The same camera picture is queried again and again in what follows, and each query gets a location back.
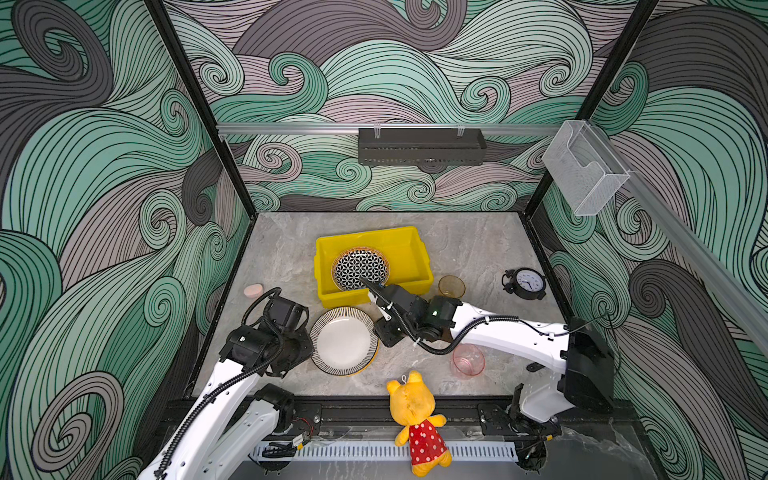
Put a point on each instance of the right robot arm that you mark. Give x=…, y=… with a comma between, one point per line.
x=580, y=365

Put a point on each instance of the black alarm clock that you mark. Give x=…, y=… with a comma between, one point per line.
x=525, y=283

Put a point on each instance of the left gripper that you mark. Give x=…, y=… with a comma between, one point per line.
x=307, y=350

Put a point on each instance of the pink plastic cup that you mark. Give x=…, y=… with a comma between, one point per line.
x=467, y=361

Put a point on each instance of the yellow plastic bin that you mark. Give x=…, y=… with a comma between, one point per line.
x=406, y=253

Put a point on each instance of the amber plastic cup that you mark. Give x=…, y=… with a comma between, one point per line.
x=451, y=286

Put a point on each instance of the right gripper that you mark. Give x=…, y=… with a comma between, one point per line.
x=382, y=332

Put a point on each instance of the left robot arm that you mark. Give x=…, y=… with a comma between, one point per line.
x=231, y=416

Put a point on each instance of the yellow plush bear red dress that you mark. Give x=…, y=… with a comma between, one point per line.
x=412, y=406

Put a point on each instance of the geometric patterned plate orange rim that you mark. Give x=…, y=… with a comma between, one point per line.
x=359, y=263

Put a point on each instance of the white plate black striped rim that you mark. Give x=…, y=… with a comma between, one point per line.
x=344, y=342

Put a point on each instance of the pink soap bar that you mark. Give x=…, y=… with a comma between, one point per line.
x=253, y=291

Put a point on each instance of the white slotted cable duct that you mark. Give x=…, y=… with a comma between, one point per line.
x=356, y=451

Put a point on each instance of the clear acrylic wall holder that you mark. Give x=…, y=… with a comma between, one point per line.
x=585, y=167

